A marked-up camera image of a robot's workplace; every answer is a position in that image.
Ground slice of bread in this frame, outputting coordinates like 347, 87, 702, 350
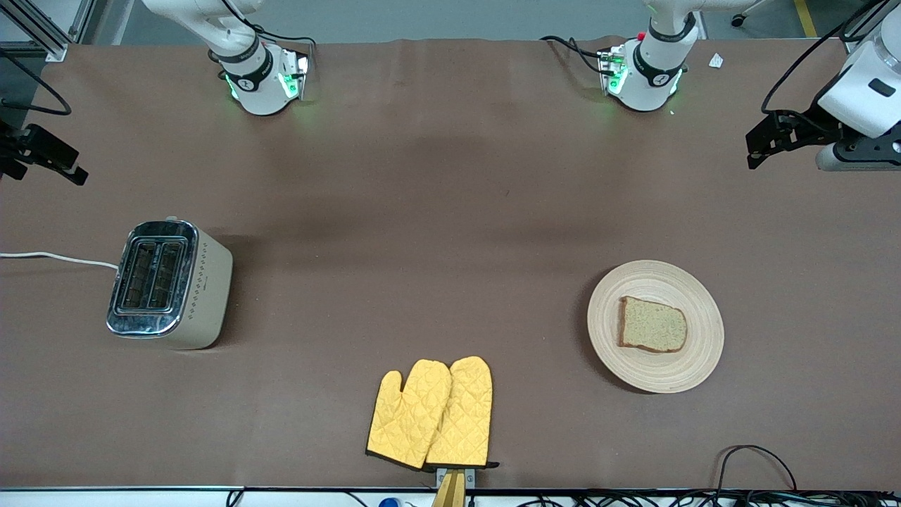
618, 296, 688, 354

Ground round light wooden plate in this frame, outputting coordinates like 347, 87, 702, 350
587, 260, 725, 394

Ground beige and chrome toaster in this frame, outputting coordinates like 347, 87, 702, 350
106, 217, 234, 351

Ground yellow quilted oven mitt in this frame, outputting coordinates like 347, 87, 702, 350
366, 359, 453, 470
426, 356, 500, 470

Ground white toaster power cord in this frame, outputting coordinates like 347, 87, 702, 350
0, 251, 119, 270

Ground black left arm base cable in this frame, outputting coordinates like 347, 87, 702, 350
541, 35, 607, 75

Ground black arm base cable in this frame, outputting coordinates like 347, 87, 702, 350
246, 25, 317, 54
541, 35, 607, 75

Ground black right arm base cable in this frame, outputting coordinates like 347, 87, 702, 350
246, 25, 317, 54

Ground black looped cable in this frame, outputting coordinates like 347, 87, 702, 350
714, 444, 800, 494

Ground bundle of black cables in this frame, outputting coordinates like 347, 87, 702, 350
521, 491, 901, 507

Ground wooden wedge with metal bracket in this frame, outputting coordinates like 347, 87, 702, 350
431, 467, 477, 507

